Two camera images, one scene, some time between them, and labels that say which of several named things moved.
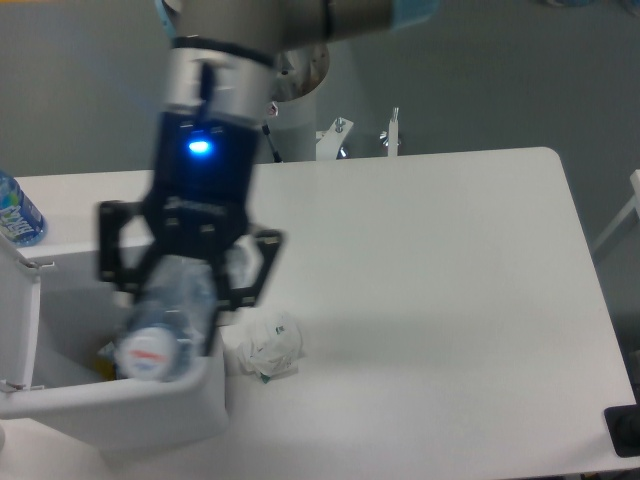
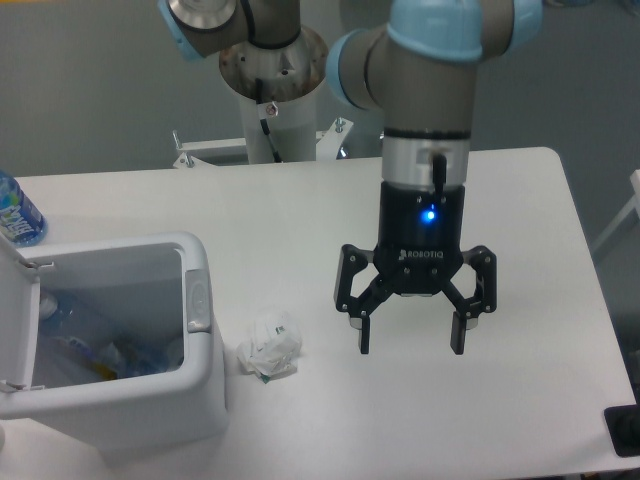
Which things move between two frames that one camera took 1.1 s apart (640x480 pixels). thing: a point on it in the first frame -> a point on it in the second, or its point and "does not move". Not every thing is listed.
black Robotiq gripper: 199,202 -> 420,247
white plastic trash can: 55,316 does not move
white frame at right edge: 632,205 does not move
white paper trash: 272,347 does not move
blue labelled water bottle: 20,219 does not move
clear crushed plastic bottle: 170,321 -> 112,352
